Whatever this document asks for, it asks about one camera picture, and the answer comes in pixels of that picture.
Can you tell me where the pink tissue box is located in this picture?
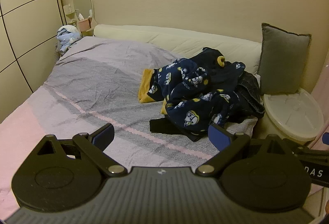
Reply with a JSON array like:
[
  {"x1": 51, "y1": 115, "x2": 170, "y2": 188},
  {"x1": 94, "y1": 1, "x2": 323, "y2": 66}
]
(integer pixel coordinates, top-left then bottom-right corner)
[{"x1": 78, "y1": 13, "x2": 93, "y2": 31}]

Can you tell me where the grey pillow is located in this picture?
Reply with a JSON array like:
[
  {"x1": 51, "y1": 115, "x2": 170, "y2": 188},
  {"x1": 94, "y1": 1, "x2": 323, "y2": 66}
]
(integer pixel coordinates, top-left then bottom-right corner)
[{"x1": 257, "y1": 23, "x2": 312, "y2": 96}]

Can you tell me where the black cloth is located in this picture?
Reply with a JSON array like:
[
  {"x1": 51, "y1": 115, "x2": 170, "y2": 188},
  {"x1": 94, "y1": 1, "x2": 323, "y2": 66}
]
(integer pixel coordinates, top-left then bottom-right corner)
[{"x1": 149, "y1": 118, "x2": 206, "y2": 142}]

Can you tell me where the dark plaid garment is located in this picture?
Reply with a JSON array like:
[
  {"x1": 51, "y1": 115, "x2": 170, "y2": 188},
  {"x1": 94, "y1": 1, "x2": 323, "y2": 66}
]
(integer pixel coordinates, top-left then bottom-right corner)
[{"x1": 233, "y1": 71, "x2": 266, "y2": 119}]

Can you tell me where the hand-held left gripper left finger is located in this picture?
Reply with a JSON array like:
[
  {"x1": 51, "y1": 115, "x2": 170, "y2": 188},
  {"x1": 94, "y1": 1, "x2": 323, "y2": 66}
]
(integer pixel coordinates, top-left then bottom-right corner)
[{"x1": 37, "y1": 123, "x2": 127, "y2": 176}]

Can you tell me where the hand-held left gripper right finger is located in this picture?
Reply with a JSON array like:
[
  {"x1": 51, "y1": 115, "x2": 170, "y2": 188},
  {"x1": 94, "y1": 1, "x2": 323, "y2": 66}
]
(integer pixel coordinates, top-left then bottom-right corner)
[{"x1": 197, "y1": 123, "x2": 296, "y2": 177}]

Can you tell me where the pink grey bedspread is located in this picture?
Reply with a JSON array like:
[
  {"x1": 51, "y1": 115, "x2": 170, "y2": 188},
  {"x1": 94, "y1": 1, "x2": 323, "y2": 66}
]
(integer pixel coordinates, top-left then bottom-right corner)
[{"x1": 0, "y1": 36, "x2": 260, "y2": 214}]

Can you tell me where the small white vanity shelf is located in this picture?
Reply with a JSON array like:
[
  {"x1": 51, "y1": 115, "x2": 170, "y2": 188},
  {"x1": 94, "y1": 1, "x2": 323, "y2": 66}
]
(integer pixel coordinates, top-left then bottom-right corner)
[{"x1": 63, "y1": 4, "x2": 78, "y2": 25}]

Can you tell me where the cream wardrobe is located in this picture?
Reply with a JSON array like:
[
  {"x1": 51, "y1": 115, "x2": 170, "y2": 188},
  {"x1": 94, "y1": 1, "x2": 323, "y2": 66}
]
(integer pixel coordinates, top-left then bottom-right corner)
[{"x1": 0, "y1": 0, "x2": 65, "y2": 124}]

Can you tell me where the navy fleece garment yellow trim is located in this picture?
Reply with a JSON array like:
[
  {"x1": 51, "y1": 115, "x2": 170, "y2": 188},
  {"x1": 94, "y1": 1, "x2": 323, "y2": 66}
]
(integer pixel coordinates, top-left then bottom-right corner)
[{"x1": 138, "y1": 47, "x2": 246, "y2": 105}]

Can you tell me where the cream padded headboard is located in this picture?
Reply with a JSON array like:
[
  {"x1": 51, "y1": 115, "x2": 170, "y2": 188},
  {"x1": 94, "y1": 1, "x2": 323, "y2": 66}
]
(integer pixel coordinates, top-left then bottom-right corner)
[{"x1": 93, "y1": 24, "x2": 263, "y2": 74}]

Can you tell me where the oval mirror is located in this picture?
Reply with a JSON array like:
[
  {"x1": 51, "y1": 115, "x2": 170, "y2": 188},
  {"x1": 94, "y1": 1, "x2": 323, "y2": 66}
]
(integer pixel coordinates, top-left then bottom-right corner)
[{"x1": 73, "y1": 0, "x2": 95, "y2": 24}]

